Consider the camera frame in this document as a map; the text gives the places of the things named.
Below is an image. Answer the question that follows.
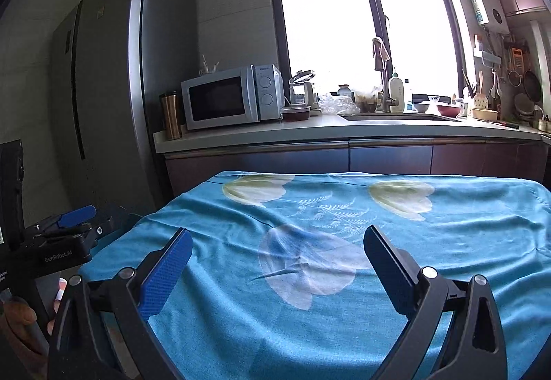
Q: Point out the copper thermos tumbler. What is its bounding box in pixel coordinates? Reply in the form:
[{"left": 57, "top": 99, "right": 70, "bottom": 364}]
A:
[{"left": 160, "top": 91, "right": 181, "bottom": 140}]

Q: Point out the person's left hand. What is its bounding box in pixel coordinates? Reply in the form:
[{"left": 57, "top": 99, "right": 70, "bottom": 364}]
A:
[{"left": 4, "top": 277, "right": 67, "bottom": 341}]

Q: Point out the kitchen counter with cabinets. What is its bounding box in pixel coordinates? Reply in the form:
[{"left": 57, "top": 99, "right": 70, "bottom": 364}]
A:
[{"left": 153, "top": 114, "right": 550, "bottom": 194}]

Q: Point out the white dish soap bottle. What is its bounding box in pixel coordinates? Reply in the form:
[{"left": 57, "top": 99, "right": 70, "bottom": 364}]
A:
[{"left": 388, "top": 68, "right": 405, "bottom": 113}]

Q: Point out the clear plastic bag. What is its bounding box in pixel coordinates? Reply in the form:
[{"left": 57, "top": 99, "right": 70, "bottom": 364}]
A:
[{"left": 319, "top": 94, "right": 361, "bottom": 116}]

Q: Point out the black frying pan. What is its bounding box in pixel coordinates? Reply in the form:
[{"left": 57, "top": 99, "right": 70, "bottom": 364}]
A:
[{"left": 523, "top": 70, "right": 543, "bottom": 103}]

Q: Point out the blue floral tablecloth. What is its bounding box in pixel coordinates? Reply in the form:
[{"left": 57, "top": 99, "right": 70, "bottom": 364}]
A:
[{"left": 81, "top": 171, "right": 550, "bottom": 379}]

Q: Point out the white water heater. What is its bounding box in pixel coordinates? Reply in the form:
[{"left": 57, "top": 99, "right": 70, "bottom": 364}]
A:
[{"left": 471, "top": 0, "right": 509, "bottom": 35}]

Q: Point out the grey refrigerator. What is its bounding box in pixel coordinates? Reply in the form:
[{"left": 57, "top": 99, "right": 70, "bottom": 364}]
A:
[{"left": 50, "top": 0, "right": 199, "bottom": 215}]

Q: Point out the red bowl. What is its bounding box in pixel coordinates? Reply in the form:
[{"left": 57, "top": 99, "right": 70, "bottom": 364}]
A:
[{"left": 437, "top": 104, "right": 460, "bottom": 118}]

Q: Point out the electric kettle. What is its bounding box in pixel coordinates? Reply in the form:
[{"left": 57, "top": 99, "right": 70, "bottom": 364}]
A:
[{"left": 289, "top": 69, "right": 319, "bottom": 110}]

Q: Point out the white microwave oven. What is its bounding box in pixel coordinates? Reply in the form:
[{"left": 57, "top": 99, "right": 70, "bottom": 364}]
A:
[{"left": 181, "top": 65, "right": 285, "bottom": 131}]

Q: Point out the dark red food container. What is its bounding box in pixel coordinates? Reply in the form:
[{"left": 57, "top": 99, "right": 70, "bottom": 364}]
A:
[{"left": 282, "top": 105, "right": 311, "bottom": 122}]

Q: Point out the kitchen faucet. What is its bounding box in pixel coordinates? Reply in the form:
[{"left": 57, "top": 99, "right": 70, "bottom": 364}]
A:
[{"left": 372, "top": 37, "right": 397, "bottom": 112}]

